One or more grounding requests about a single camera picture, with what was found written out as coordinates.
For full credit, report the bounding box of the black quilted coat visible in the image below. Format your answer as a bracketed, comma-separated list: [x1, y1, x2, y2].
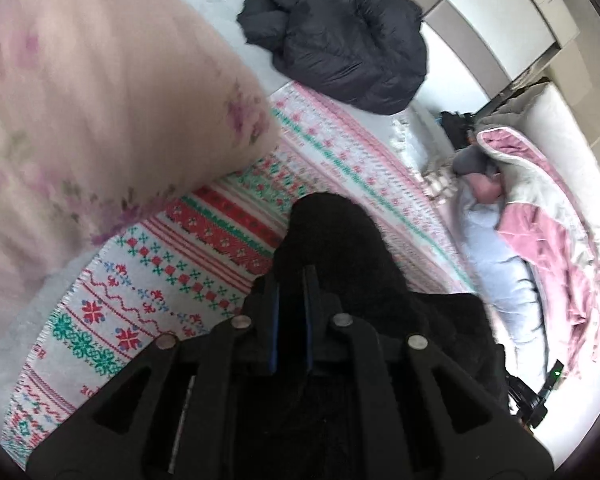
[235, 192, 512, 480]

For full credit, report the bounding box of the dark object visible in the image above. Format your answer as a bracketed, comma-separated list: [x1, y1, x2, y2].
[439, 109, 477, 151]

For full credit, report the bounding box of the patterned knit-print blanket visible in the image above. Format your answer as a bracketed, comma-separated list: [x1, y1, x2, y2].
[0, 82, 481, 463]

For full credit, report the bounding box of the pink floral pillow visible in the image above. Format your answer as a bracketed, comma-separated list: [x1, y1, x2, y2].
[0, 0, 282, 356]

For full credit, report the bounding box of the black puffer jacket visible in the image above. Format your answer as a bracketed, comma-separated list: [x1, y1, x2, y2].
[236, 0, 428, 116]

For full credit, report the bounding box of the pink and grey blanket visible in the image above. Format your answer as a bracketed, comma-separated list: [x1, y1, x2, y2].
[472, 127, 600, 378]

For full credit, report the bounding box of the white and grey wardrobe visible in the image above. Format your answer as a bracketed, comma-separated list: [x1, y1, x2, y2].
[327, 0, 581, 111]

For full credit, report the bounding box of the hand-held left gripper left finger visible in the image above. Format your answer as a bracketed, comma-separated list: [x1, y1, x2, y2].
[25, 272, 281, 480]

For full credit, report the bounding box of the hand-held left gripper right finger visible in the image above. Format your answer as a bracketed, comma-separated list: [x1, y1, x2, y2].
[301, 265, 555, 480]

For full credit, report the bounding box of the pale pink blanket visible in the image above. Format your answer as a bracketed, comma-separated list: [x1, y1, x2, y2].
[467, 174, 506, 206]

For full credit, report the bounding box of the light blue blanket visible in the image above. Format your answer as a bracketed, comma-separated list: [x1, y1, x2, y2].
[452, 185, 548, 366]

